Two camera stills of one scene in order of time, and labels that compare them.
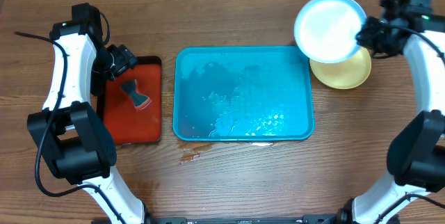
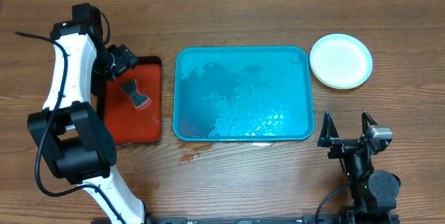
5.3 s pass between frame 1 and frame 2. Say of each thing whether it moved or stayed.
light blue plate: moved
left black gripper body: stayed
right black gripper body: moved
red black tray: stayed
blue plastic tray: stayed
